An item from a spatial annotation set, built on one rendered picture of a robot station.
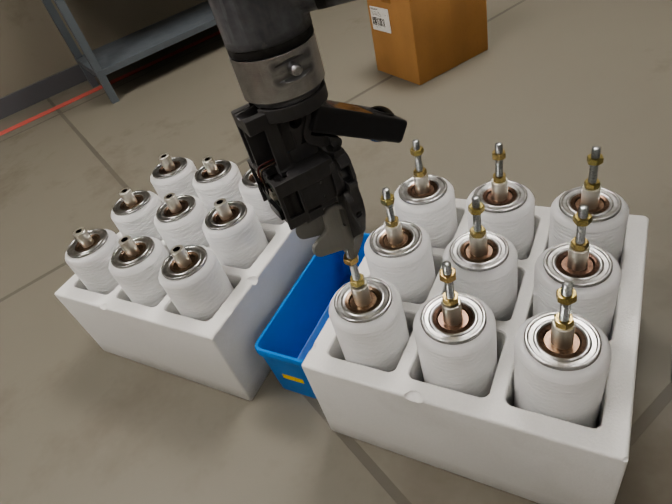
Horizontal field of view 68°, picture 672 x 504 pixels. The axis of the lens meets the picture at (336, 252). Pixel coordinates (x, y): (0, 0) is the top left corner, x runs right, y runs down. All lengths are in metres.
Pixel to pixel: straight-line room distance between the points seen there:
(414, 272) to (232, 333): 0.31
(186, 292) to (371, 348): 0.31
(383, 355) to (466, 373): 0.11
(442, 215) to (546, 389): 0.32
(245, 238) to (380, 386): 0.36
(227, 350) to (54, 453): 0.40
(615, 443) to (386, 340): 0.27
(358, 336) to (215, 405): 0.39
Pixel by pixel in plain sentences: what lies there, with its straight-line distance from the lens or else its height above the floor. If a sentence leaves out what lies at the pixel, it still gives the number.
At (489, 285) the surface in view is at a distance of 0.67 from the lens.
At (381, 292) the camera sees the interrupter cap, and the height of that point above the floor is 0.25.
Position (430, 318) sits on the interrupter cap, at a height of 0.25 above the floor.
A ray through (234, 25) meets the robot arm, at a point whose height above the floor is 0.62.
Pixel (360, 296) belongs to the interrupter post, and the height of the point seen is 0.27.
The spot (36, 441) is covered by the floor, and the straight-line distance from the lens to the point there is 1.13.
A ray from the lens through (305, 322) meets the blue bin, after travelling 0.94.
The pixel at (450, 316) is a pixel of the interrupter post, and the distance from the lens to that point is 0.59.
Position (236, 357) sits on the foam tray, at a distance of 0.85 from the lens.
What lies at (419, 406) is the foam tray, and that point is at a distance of 0.65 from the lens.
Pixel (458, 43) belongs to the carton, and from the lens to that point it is 1.79.
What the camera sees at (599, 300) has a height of 0.24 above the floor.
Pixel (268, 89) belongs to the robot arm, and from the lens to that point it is 0.44.
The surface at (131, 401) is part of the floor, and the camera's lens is 1.05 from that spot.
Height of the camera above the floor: 0.72
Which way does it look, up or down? 40 degrees down
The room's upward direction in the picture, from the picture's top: 18 degrees counter-clockwise
